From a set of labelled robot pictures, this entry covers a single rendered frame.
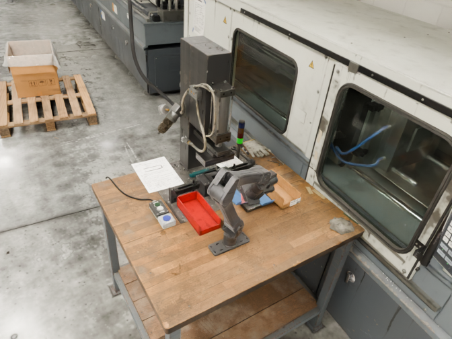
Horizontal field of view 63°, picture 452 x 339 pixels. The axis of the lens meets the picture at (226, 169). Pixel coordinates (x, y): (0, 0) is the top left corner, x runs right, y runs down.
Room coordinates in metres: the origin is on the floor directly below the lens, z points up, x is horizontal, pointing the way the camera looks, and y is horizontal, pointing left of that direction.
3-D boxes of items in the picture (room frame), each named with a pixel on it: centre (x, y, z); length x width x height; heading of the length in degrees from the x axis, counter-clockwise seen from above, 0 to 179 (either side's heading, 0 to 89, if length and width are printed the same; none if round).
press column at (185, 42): (1.85, 0.20, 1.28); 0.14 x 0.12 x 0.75; 125
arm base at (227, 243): (1.22, -0.05, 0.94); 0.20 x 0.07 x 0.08; 125
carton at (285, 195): (1.64, -0.30, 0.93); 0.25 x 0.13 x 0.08; 35
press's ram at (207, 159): (1.69, 0.10, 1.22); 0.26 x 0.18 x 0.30; 35
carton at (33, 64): (4.26, 2.44, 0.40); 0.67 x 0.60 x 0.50; 27
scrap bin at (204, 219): (1.39, 0.12, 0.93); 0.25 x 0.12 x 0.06; 35
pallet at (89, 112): (4.01, 2.26, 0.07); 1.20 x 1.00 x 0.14; 29
